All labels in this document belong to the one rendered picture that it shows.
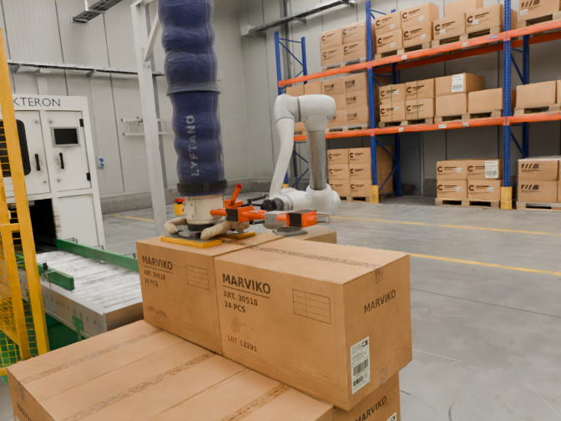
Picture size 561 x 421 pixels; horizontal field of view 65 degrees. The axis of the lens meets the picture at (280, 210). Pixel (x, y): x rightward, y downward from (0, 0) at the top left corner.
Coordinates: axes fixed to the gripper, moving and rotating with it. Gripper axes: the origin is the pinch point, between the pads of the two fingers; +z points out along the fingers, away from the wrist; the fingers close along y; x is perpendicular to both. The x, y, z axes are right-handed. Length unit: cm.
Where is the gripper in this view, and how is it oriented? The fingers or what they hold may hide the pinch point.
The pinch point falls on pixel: (242, 213)
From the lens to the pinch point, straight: 184.6
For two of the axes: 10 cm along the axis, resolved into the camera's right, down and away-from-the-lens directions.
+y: 0.7, 9.9, 1.4
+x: -7.1, -0.5, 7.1
